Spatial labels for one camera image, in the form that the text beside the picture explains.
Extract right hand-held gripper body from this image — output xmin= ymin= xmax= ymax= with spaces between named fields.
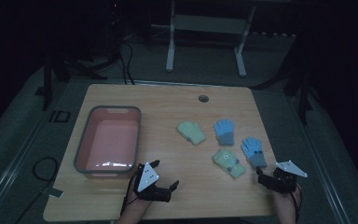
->
xmin=260 ymin=160 xmax=309 ymax=195

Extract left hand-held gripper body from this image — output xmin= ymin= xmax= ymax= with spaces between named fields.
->
xmin=132 ymin=161 xmax=172 ymax=203

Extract blue glove with dark buttons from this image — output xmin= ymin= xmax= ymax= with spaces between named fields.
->
xmin=240 ymin=136 xmax=268 ymax=170

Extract person's right hand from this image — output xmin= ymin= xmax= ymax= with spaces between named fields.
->
xmin=272 ymin=186 xmax=303 ymax=217

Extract person's left hand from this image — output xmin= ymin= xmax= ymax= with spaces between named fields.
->
xmin=121 ymin=189 xmax=153 ymax=219

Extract green glove with face pattern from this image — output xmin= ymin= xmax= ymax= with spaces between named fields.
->
xmin=212 ymin=147 xmax=247 ymax=180

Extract pale green knitted glove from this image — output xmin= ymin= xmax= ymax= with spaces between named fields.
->
xmin=176 ymin=120 xmax=207 ymax=147

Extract pink basin with grey rim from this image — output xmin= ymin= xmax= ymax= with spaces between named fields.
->
xmin=73 ymin=105 xmax=143 ymax=180

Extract blue knitted glove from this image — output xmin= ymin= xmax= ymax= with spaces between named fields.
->
xmin=213 ymin=119 xmax=236 ymax=147

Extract grey tape piece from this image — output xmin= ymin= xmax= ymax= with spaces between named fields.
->
xmin=41 ymin=186 xmax=65 ymax=200

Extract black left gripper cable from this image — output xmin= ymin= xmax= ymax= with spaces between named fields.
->
xmin=120 ymin=171 xmax=139 ymax=217

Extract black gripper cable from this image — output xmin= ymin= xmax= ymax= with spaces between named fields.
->
xmin=120 ymin=171 xmax=139 ymax=217
xmin=289 ymin=183 xmax=303 ymax=224

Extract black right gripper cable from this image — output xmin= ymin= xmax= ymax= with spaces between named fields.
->
xmin=289 ymin=183 xmax=303 ymax=224

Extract black camera stand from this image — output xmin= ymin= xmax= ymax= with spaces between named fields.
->
xmin=251 ymin=31 xmax=314 ymax=126
xmin=41 ymin=43 xmax=108 ymax=112

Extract black hanging cables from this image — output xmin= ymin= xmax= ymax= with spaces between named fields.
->
xmin=117 ymin=39 xmax=136 ymax=86

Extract black floor cable loop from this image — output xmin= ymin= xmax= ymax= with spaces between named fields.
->
xmin=32 ymin=156 xmax=61 ymax=183

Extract white metal desk frame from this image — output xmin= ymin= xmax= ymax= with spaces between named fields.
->
xmin=165 ymin=0 xmax=257 ymax=78

